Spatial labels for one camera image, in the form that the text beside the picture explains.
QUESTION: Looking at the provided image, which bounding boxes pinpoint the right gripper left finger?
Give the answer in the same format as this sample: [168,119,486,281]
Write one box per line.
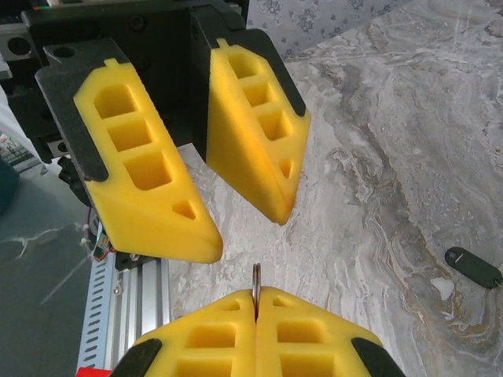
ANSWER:
[112,288,259,377]

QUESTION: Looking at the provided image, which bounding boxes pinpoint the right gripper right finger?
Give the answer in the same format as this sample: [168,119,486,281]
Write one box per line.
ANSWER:
[255,285,406,377]

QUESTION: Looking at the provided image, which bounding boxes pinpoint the metal keyring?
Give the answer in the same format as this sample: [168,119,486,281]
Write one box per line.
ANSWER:
[251,262,263,315]

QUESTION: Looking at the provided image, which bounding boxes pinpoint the black key tag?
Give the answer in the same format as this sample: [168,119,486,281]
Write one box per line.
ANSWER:
[444,246,503,292]

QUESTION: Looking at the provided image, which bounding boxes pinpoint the small circuit board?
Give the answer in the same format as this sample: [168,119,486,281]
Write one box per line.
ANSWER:
[90,231,117,262]

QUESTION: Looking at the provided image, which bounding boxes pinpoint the red block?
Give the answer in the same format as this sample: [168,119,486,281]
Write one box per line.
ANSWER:
[76,367,117,377]

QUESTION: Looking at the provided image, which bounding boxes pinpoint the steel panel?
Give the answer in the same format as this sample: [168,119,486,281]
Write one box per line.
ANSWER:
[0,156,99,377]

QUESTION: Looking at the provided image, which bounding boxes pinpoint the aluminium mounting rail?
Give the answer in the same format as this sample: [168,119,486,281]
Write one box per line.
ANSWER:
[104,254,172,354]

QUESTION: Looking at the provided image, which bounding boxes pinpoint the grey slotted cable duct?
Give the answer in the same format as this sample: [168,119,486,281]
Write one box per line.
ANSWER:
[76,257,121,370]

